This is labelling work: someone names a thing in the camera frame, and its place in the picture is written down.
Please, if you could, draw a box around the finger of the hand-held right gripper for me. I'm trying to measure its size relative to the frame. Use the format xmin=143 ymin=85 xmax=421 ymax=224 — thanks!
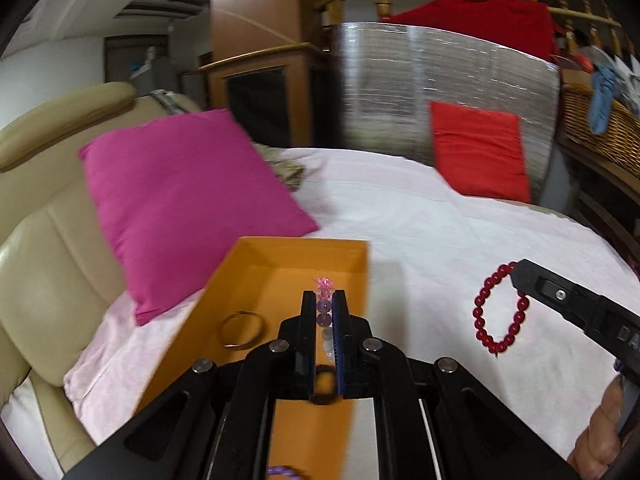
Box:
xmin=510 ymin=259 xmax=601 ymax=333

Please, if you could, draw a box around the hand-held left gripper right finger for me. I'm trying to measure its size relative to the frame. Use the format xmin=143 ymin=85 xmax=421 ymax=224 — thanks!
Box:
xmin=332 ymin=290 xmax=581 ymax=480

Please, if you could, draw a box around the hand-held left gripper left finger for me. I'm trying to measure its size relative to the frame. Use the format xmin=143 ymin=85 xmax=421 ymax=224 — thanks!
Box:
xmin=62 ymin=290 xmax=321 ymax=480

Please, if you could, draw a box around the black ring bracelet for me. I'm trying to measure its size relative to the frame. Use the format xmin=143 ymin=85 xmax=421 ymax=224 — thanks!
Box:
xmin=312 ymin=365 xmax=338 ymax=406

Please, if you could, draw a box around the pink clear bead bracelet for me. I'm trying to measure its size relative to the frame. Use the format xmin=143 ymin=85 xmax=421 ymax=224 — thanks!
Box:
xmin=312 ymin=275 xmax=337 ymax=366

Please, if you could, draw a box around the red bead bracelet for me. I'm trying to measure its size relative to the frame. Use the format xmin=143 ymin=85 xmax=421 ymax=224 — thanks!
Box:
xmin=472 ymin=261 xmax=531 ymax=358

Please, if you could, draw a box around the orange box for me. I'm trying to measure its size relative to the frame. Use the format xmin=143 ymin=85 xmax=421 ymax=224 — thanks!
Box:
xmin=132 ymin=236 xmax=371 ymax=480

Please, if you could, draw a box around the purple bead bracelet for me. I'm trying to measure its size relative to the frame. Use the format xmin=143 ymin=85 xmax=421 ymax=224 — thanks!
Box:
xmin=266 ymin=466 xmax=311 ymax=480

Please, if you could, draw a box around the person's right hand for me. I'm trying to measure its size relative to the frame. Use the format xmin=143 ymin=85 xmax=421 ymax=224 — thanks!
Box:
xmin=566 ymin=372 xmax=640 ymax=479

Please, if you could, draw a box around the gold bangle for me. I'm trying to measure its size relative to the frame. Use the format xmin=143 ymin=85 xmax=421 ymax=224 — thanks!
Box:
xmin=220 ymin=311 xmax=264 ymax=349

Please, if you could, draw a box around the dark wooden rack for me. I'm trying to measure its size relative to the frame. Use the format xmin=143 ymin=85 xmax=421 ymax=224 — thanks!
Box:
xmin=555 ymin=135 xmax=640 ymax=281

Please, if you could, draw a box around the pale pink towel blanket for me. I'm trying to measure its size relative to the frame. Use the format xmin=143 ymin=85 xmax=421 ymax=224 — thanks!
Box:
xmin=62 ymin=147 xmax=640 ymax=461

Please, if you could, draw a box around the red cushion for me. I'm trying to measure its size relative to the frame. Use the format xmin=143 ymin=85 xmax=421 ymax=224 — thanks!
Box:
xmin=429 ymin=101 xmax=532 ymax=204

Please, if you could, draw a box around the patterned beige cloth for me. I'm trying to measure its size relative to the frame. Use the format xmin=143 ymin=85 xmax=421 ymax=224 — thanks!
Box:
xmin=252 ymin=142 xmax=307 ymax=192

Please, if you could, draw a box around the wicker basket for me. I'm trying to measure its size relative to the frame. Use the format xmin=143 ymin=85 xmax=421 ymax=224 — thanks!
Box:
xmin=557 ymin=82 xmax=640 ymax=178

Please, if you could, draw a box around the magenta cushion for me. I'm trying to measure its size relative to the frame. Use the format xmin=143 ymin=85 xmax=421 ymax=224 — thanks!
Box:
xmin=78 ymin=108 xmax=321 ymax=327

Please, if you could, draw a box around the blue cloth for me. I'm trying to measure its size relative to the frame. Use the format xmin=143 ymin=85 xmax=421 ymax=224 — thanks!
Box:
xmin=587 ymin=65 xmax=618 ymax=135

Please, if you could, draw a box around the white cloth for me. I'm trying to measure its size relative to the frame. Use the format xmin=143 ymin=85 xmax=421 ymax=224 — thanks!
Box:
xmin=607 ymin=55 xmax=640 ymax=111

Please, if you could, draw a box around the silver foil insulation panel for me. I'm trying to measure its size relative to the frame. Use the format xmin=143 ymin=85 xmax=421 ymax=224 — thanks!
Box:
xmin=330 ymin=22 xmax=562 ymax=201

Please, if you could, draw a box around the grey striped cloth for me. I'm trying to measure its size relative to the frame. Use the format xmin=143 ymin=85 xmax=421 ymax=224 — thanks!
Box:
xmin=147 ymin=89 xmax=188 ymax=116

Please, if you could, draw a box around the beige leather sofa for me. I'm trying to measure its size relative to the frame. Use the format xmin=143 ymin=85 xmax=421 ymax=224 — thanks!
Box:
xmin=0 ymin=81 xmax=211 ymax=461

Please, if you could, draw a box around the red cloth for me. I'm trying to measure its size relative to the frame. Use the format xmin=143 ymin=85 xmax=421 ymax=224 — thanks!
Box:
xmin=385 ymin=0 xmax=561 ymax=63

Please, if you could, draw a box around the brown wooden cabinet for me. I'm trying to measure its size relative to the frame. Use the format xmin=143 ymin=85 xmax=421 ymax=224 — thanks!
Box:
xmin=197 ymin=0 xmax=328 ymax=150

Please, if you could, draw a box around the dark wooden door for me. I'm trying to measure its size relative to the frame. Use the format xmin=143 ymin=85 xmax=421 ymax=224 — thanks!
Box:
xmin=104 ymin=35 xmax=168 ymax=85

